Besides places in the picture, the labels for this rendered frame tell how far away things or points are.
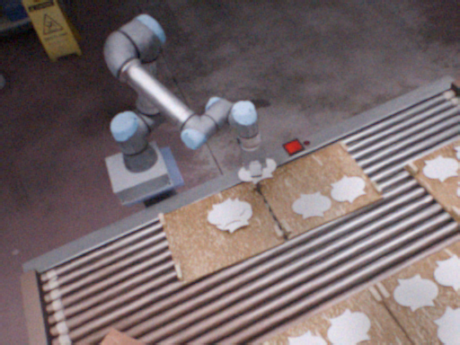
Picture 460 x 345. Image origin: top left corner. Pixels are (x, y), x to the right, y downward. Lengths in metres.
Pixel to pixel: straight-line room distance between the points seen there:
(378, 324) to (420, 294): 0.18
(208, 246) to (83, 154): 2.32
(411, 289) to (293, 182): 0.64
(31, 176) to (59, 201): 0.42
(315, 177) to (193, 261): 0.60
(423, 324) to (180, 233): 0.95
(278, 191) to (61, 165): 2.39
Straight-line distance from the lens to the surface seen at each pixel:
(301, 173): 1.90
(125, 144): 1.99
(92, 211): 3.43
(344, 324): 1.51
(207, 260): 1.71
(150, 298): 1.72
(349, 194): 1.80
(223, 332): 1.58
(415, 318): 1.55
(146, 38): 1.71
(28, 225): 3.62
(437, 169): 1.91
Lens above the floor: 2.33
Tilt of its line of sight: 52 degrees down
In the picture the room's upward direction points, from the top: 12 degrees counter-clockwise
